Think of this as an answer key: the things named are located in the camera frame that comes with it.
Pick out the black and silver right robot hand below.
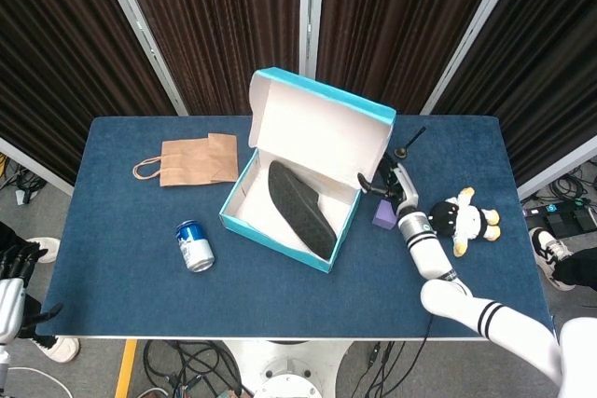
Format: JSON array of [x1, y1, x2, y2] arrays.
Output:
[[356, 163, 419, 213]]

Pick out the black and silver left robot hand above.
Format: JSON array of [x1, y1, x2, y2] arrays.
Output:
[[0, 241, 64, 344]]

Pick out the turquoise shoe box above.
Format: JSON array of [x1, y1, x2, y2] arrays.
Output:
[[218, 67, 397, 274]]

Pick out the black shoe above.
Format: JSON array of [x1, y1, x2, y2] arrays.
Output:
[[268, 159, 339, 259]]

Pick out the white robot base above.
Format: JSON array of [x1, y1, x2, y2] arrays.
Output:
[[218, 339, 355, 398]]

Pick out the black foot pedals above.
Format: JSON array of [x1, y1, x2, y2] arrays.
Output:
[[543, 207, 597, 237]]

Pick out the purple cube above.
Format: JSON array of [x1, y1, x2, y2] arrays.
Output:
[[371, 199, 402, 231]]

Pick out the small black spoon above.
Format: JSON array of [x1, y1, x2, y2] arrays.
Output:
[[393, 126, 427, 159]]

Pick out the black and white plush doll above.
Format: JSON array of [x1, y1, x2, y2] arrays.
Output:
[[427, 186, 503, 258]]

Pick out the plain white shoe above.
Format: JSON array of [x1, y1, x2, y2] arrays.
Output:
[[25, 237, 62, 265]]

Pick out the white sneaker with dark sole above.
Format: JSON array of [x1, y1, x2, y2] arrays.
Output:
[[35, 335, 81, 364]]

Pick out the blue table cloth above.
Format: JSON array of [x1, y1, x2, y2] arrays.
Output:
[[35, 116, 555, 338]]

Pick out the black power strip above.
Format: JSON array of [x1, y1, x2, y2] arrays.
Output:
[[521, 202, 563, 218]]

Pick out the black and white sneaker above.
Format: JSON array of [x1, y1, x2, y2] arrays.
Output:
[[531, 227, 576, 288]]

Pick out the dark brown curtain panel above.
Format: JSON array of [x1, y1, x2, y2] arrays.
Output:
[[0, 0, 179, 185], [432, 0, 597, 185], [312, 0, 508, 116], [115, 0, 302, 116]]

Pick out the black trouser leg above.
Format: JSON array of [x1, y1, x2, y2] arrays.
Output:
[[552, 255, 597, 293]]

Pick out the blue and silver soda can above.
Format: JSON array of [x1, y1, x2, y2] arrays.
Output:
[[174, 219, 216, 273]]

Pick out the brown paper bag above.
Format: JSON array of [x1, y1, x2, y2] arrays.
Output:
[[132, 132, 241, 188]]

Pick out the white partition post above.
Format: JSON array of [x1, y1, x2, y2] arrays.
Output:
[[419, 0, 527, 116], [91, 0, 190, 117], [297, 0, 326, 80]]

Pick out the black cable bundle under table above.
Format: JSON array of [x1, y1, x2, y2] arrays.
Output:
[[142, 339, 244, 398]]

